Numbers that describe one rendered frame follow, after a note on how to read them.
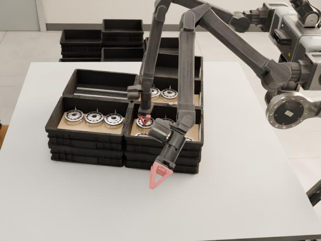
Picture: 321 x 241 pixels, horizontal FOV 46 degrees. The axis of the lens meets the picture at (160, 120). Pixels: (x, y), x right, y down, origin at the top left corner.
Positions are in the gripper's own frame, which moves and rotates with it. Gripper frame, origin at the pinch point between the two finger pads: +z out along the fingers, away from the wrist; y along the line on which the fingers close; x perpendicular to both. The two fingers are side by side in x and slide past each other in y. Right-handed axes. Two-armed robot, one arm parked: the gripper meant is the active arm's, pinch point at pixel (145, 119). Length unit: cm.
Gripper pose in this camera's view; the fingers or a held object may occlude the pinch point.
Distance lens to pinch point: 206.5
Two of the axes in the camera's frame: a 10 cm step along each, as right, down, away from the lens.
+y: -1.7, 6.3, -7.6
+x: 9.8, 1.5, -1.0
